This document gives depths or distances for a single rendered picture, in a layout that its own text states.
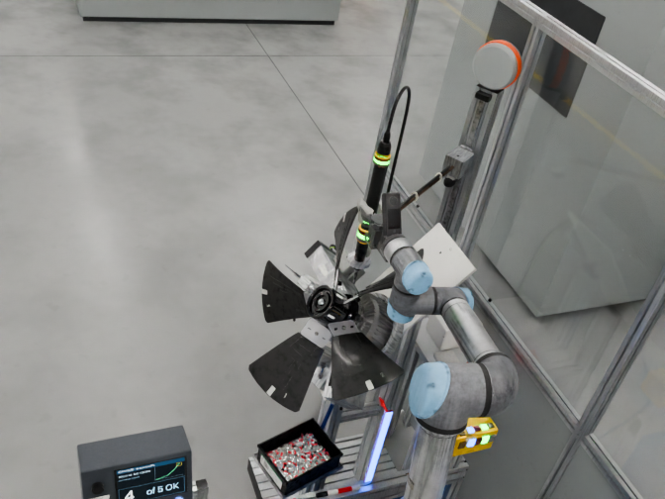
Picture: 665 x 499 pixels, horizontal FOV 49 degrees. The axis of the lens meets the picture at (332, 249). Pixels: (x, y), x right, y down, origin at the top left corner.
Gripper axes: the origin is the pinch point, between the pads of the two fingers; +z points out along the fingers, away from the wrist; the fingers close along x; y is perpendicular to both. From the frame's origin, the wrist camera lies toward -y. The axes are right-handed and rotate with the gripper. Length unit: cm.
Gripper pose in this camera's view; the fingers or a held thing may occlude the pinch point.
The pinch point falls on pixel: (367, 198)
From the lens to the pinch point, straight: 206.3
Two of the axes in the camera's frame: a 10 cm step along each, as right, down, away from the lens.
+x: 9.2, -1.0, 3.7
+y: -1.6, 7.9, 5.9
